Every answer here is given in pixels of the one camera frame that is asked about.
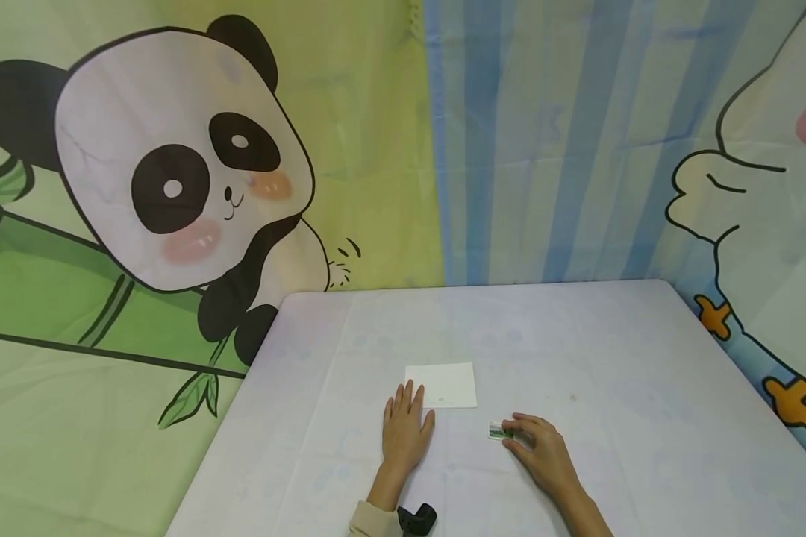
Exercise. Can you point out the person's right fingers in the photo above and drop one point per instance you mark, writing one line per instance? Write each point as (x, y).
(522, 424)

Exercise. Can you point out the person's left index finger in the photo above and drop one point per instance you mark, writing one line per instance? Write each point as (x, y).
(419, 399)

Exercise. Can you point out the person's right hand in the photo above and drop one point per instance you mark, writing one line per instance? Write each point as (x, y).
(544, 451)

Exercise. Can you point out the person's left ring finger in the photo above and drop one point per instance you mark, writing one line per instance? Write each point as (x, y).
(397, 399)

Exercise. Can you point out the person's left thumb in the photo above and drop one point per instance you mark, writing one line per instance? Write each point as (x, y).
(430, 421)

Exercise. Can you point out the person's right thumb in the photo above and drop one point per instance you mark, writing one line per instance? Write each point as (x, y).
(514, 447)

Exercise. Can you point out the person's left hand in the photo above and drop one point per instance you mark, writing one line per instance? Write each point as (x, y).
(404, 440)

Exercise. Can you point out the person's left middle finger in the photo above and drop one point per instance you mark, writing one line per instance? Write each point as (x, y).
(408, 395)

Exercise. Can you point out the person's left little finger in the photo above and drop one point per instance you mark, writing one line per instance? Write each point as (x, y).
(387, 409)

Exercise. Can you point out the small green white stamp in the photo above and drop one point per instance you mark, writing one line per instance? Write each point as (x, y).
(498, 431)

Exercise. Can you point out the person's right forearm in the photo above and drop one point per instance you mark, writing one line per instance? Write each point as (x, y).
(584, 513)

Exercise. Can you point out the person's left forearm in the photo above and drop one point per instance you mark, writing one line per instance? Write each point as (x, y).
(380, 503)

